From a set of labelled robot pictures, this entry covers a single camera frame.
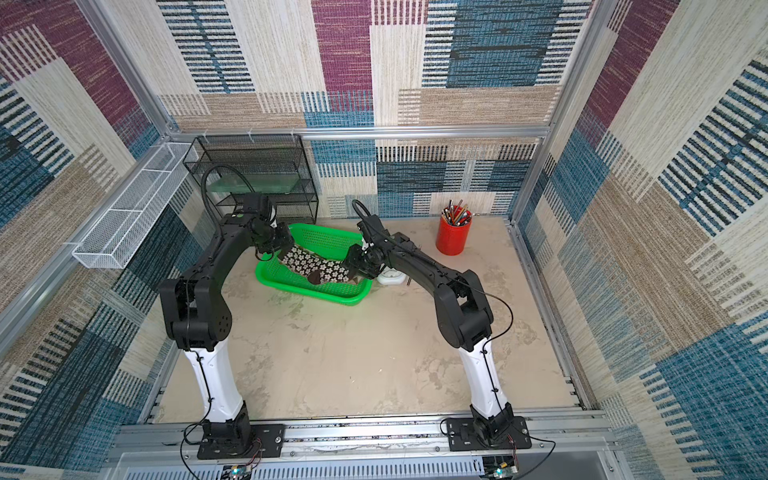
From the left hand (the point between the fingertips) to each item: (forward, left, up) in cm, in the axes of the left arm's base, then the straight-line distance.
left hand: (291, 239), depth 97 cm
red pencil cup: (+7, -54, -4) cm, 54 cm away
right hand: (-10, -20, -3) cm, 22 cm away
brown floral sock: (-6, -8, -8) cm, 13 cm away
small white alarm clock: (-7, -32, -12) cm, 35 cm away
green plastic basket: (+7, -8, -10) cm, 15 cm away
